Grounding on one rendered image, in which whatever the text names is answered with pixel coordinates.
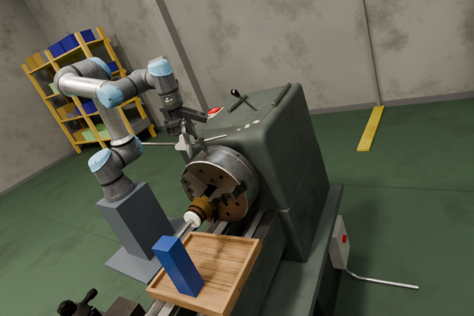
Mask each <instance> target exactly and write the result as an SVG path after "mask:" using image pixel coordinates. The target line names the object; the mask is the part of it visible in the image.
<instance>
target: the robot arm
mask: <svg viewBox="0 0 474 316"><path fill-rule="evenodd" d="M147 67H148V69H139V70H136V71H134V72H132V73H131V75H128V76H126V77H124V78H122V79H120V80H117V81H110V80H111V77H112V76H111V71H110V69H109V67H108V66H107V65H106V64H105V62H103V60H101V59H99V58H97V57H92V58H89V59H85V60H83V61H79V62H77V63H74V64H71V65H69V66H65V67H63V68H61V69H60V70H59V71H58V72H57V73H56V75H55V76H54V86H55V88H56V90H57V91H58V92H60V93H61V94H62V95H65V96H68V97H77V96H81V97H87V98H90V99H92V100H93V102H94V103H95V106H96V108H97V110H98V112H99V115H100V116H101V118H102V120H103V122H104V125H105V126H106V128H107V130H108V132H109V134H110V136H111V142H110V144H111V146H112V148H111V149H109V148H106V149H103V150H101V151H99V152H98V153H96V154H94V155H93V156H92V157H91V158H90V160H89V162H88V165H89V167H90V169H91V172H92V173H93V174H94V175H95V177H96V178H97V180H98V181H99V183H100V185H101V186H102V188H103V192H104V198H105V200H106V201H107V202H108V203H112V202H117V201H119V200H121V199H123V198H124V197H126V196H127V195H129V194H130V193H131V192H132V191H133V190H134V189H135V184H134V182H132V181H131V180H130V179H129V178H128V177H127V176H125V175H124V173H123V172H122V169H123V168H125V167H126V166H128V165H129V164H130V163H132V162H133V161H135V160H136V159H138V158H139V157H140V156H141V155H142V154H143V145H141V141H140V140H139V138H138V137H137V136H135V135H133V134H132V133H129V132H128V130H127V128H126V125H125V123H124V122H123V119H122V117H121V115H120V112H119V110H118V108H117V106H120V105H121V104H123V103H124V102H127V101H128V100H129V99H132V98H134V97H136V96H138V95H140V94H142V93H144V92H146V91H148V90H154V89H156V90H157V93H158V95H159V98H160V100H161V102H162V105H161V108H159V110H160V112H162V113H163V115H164V118H165V120H164V127H165V129H166V132H167V134H168V136H169V138H170V137H173V136H174V137H176V136H179V142H178V143H177V144H176V145H175V149H176V150H183V151H187V153H188V156H189V158H191V157H192V154H193V151H192V146H191V143H190V136H189V135H193V137H194V138H195V140H197V139H198V135H197V133H196V130H195V127H194V125H193V122H192V121H191V119H192V120H194V121H199V122H201V123H206V122H207V117H208V114H206V113H203V112H201V111H197V110H194V109H190V108H188V107H183V106H182V105H183V100H182V96H181V93H180V91H179V88H178V85H177V83H176V80H175V77H174V74H173V70H172V68H171V67H170V64H169V62H168V61H167V60H166V59H162V60H159V61H155V62H152V63H150V64H149V65H148V66H147ZM166 123H167V124H166ZM180 134H181V135H180Z"/></svg>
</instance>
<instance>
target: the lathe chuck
mask: <svg viewBox="0 0 474 316"><path fill-rule="evenodd" d="M208 154H211V156H210V157H206V158H204V155H205V153H204V152H201V153H199V154H198V155H197V156H196V157H195V158H194V159H193V160H192V161H191V162H190V163H189V164H188V165H187V166H186V169H187V170H189V171H190V172H191V173H192V174H194V175H195V176H196V177H198V178H199V179H200V180H201V181H202V182H204V183H205V184H206V185H207V184H209V185H208V186H209V187H208V188H207V190H206V191H205V192H204V193H203V194H202V196H205V197H208V198H209V197H210V195H211V194H212V193H213V192H214V191H215V190H216V189H217V188H225V187H230V186H238V185H240V184H241V181H243V182H244V184H245V186H246V191H245V192H244V193H241V194H240V195H239V196H238V198H237V199H236V200H234V201H228V202H226V204H225V205H220V206H218V212H219V221H225V222H233V221H238V220H240V219H242V218H243V217H244V216H245V214H246V213H247V211H248V210H249V208H250V206H251V203H253V201H254V199H255V197H256V193H257V188H256V184H255V180H254V178H253V175H252V174H251V173H250V171H249V170H248V168H247V167H246V166H245V165H244V164H243V163H242V162H241V161H240V160H238V159H237V158H235V157H234V156H232V155H231V154H229V153H226V152H223V151H220V150H208ZM182 185H183V189H184V191H185V193H186V195H187V196H188V198H190V196H191V195H190V194H189V193H187V192H186V190H187V189H188V187H187V186H185V185H184V184H183V183H182Z"/></svg>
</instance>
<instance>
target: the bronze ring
mask: <svg viewBox="0 0 474 316"><path fill-rule="evenodd" d="M208 199H209V198H208V197H205V196H201V197H196V198H194V199H193V200H192V203H191V204H190V205H189V207H188V209H187V211H186V212H193V213H195V214H196V215H198V216H199V218H200V221H201V224H202V223H203V221H206V220H207V218H208V217H209V216H211V215H212V213H213V210H212V207H211V205H210V204H209V203H208V202H207V200H208ZM201 224H200V225H201Z"/></svg>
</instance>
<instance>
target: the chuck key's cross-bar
mask: <svg viewBox="0 0 474 316"><path fill-rule="evenodd" d="M226 137H227V135H226V134H225V135H220V136H217V137H213V138H208V139H204V142H209V141H212V140H218V139H221V138H226ZM176 144H177V142H142V143H141V145H176ZM196 144H200V142H199V141H196V142H191V145H196Z"/></svg>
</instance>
